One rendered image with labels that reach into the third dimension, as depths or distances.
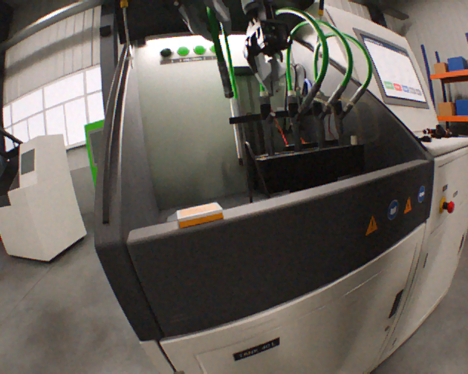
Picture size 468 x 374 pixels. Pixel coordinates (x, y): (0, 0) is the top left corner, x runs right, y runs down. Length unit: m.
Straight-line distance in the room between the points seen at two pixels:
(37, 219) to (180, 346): 2.72
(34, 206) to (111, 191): 2.68
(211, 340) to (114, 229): 0.21
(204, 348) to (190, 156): 0.60
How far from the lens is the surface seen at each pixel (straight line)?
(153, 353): 0.37
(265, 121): 0.53
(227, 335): 0.35
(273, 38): 0.50
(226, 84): 0.45
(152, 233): 0.25
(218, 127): 0.79
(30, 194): 2.93
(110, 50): 4.75
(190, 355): 0.38
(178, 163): 0.77
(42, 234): 3.00
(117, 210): 0.27
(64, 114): 5.34
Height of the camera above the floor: 1.04
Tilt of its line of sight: 13 degrees down
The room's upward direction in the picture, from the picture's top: 8 degrees counter-clockwise
